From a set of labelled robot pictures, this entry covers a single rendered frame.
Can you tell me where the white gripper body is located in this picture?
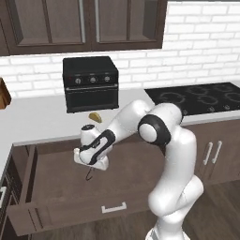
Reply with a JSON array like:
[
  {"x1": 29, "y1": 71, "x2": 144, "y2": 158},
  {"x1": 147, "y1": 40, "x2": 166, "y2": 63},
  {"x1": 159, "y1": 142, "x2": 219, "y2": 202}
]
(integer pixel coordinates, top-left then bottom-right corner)
[{"x1": 73, "y1": 147, "x2": 111, "y2": 172}]

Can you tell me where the dark brown drawer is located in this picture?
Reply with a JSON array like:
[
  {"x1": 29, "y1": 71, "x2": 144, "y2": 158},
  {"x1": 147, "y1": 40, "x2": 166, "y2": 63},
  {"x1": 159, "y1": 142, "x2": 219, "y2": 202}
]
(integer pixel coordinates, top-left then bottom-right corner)
[{"x1": 6, "y1": 134, "x2": 167, "y2": 237}]

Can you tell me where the olive yellow food piece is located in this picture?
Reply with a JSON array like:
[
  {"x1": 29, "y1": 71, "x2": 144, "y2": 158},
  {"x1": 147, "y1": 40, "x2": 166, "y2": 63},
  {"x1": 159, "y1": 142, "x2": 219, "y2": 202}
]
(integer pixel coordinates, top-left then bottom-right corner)
[{"x1": 87, "y1": 112, "x2": 104, "y2": 124}]

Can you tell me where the black toaster oven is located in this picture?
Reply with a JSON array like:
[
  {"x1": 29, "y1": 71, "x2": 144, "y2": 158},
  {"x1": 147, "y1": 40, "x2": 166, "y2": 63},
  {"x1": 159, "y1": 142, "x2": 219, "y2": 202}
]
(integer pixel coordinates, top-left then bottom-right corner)
[{"x1": 62, "y1": 55, "x2": 120, "y2": 114}]

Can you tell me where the dark side cupboard run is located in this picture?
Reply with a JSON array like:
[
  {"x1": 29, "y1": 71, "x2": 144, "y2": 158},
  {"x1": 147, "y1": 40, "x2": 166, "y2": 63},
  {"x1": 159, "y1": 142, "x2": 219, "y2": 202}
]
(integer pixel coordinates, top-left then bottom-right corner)
[{"x1": 0, "y1": 146, "x2": 31, "y2": 240}]

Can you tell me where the brown lower cupboard door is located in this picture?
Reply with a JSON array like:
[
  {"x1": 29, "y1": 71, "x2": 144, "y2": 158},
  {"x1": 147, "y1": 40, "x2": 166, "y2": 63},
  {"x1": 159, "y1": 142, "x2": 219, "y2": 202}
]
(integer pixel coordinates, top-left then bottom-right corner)
[
  {"x1": 213, "y1": 119, "x2": 240, "y2": 186},
  {"x1": 182, "y1": 124, "x2": 217, "y2": 188}
]

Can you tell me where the black hob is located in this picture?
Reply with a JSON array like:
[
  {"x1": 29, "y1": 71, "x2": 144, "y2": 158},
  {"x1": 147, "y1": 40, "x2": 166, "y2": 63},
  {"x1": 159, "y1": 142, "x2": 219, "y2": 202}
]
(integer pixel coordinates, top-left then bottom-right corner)
[{"x1": 143, "y1": 82, "x2": 240, "y2": 117}]

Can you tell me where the brown wooden object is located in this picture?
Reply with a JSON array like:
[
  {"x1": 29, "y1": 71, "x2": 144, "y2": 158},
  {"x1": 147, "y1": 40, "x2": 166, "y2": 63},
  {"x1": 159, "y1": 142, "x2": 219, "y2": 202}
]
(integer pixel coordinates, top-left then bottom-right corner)
[{"x1": 0, "y1": 77, "x2": 13, "y2": 111}]

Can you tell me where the dark brown upper cupboard door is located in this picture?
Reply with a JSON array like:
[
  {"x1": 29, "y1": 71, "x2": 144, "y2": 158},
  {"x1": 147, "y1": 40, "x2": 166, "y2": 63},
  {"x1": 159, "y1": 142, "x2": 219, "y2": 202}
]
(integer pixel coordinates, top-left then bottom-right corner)
[
  {"x1": 0, "y1": 0, "x2": 10, "y2": 57},
  {"x1": 6, "y1": 0, "x2": 94, "y2": 56},
  {"x1": 91, "y1": 0, "x2": 169, "y2": 53}
]

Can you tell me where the white drawer handle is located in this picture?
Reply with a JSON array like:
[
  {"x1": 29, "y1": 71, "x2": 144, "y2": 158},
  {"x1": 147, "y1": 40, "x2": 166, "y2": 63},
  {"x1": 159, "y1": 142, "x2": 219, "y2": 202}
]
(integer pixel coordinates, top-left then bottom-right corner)
[{"x1": 100, "y1": 201, "x2": 128, "y2": 215}]

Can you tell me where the white lower cupboard handle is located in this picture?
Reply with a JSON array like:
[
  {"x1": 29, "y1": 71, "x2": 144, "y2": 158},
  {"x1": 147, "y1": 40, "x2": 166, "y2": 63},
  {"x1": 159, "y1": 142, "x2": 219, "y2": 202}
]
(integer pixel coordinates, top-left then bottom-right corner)
[
  {"x1": 202, "y1": 142, "x2": 215, "y2": 167},
  {"x1": 211, "y1": 140, "x2": 224, "y2": 165}
]

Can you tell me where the grey upper cupboard handle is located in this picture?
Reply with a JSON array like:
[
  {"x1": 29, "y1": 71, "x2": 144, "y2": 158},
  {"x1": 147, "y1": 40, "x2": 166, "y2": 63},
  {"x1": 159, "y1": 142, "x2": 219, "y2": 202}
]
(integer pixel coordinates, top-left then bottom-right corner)
[
  {"x1": 77, "y1": 0, "x2": 86, "y2": 45},
  {"x1": 94, "y1": 0, "x2": 101, "y2": 43}
]

